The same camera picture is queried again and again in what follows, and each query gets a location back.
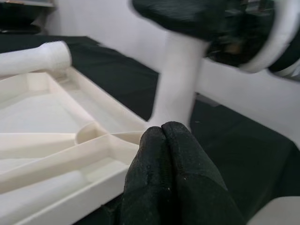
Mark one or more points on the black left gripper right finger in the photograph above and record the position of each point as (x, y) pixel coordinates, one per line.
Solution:
(197, 187)

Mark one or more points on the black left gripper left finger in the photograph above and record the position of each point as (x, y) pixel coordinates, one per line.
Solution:
(147, 178)

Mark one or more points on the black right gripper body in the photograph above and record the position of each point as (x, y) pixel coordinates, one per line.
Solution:
(239, 35)

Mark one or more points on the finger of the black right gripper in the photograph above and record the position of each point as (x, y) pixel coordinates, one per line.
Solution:
(182, 16)

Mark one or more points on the black table cloth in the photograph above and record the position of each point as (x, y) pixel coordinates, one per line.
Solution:
(234, 152)

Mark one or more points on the white plastic table top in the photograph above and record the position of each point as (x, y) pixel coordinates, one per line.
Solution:
(35, 117)

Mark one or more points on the black wok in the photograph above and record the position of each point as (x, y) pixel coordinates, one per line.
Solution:
(18, 16)

